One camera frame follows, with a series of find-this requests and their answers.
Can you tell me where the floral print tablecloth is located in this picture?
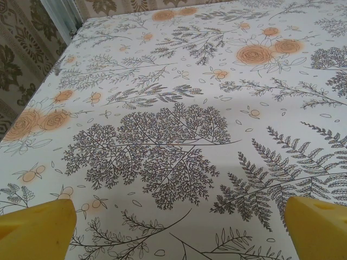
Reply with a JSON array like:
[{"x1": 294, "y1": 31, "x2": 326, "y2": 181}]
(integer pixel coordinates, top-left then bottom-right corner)
[{"x1": 0, "y1": 0, "x2": 347, "y2": 260}]

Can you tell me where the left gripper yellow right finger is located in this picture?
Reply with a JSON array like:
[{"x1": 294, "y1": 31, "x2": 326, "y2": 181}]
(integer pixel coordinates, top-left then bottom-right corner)
[{"x1": 286, "y1": 196, "x2": 347, "y2": 260}]

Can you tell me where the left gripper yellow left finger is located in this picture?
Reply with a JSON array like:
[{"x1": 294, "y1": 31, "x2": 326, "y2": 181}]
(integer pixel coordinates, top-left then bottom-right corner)
[{"x1": 0, "y1": 199, "x2": 77, "y2": 260}]

